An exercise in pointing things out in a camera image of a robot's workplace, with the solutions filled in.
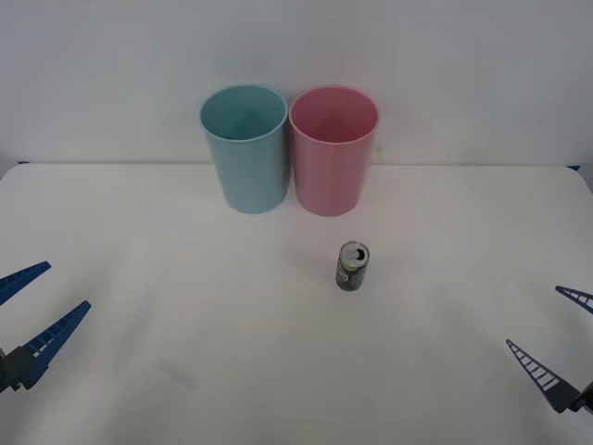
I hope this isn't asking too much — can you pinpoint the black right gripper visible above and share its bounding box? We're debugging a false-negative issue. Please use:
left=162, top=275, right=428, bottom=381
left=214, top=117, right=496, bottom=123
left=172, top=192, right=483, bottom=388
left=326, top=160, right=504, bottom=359
left=505, top=285, right=593, bottom=414

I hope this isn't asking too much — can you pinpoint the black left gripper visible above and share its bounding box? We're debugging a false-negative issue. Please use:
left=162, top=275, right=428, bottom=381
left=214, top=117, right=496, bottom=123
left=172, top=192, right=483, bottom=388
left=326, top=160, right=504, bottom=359
left=0, top=261, right=92, bottom=395

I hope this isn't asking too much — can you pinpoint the black drink can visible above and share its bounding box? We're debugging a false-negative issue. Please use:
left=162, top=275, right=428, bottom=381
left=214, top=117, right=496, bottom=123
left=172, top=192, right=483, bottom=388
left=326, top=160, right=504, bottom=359
left=334, top=240, right=372, bottom=293

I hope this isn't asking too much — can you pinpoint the pale blue plastic bin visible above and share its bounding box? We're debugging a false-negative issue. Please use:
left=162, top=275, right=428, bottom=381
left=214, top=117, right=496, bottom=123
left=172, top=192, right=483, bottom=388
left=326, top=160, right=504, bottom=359
left=199, top=83, right=289, bottom=215

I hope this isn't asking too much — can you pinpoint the pink plastic bin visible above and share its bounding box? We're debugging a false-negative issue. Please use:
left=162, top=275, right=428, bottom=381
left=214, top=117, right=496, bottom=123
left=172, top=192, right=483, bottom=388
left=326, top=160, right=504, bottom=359
left=288, top=85, right=380, bottom=218

